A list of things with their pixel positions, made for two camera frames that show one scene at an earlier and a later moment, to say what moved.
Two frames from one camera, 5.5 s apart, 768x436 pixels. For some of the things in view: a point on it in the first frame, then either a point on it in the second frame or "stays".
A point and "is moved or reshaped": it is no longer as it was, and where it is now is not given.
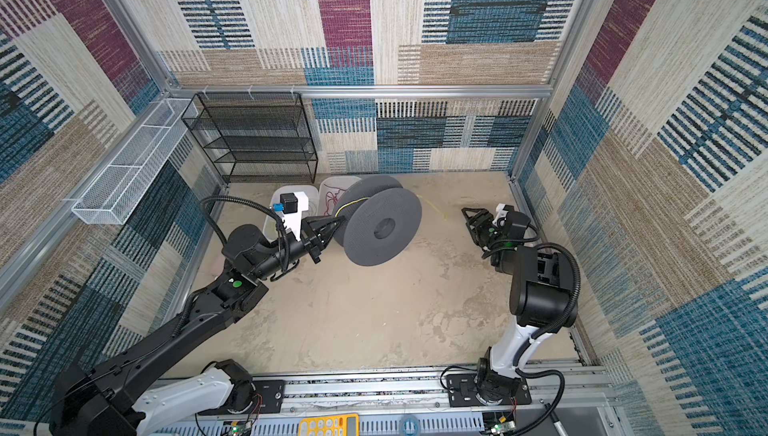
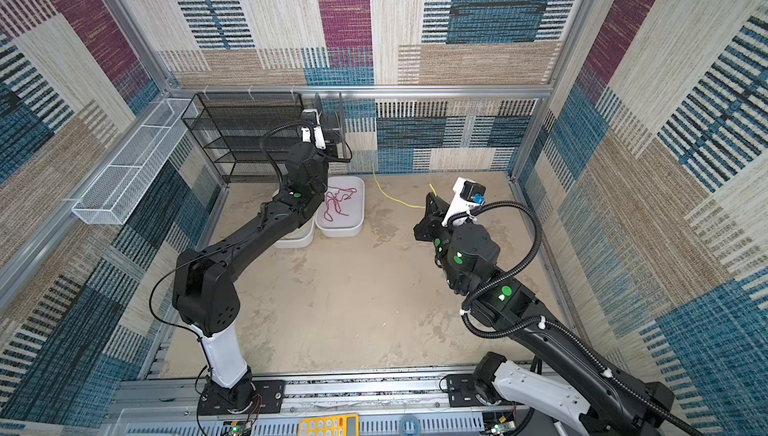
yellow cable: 429,203 is moved or reshaped
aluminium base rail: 563,402 stays
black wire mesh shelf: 255,137 stays
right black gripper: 476,223 → 431,221
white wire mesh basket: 115,193 stays
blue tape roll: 409,425 stays
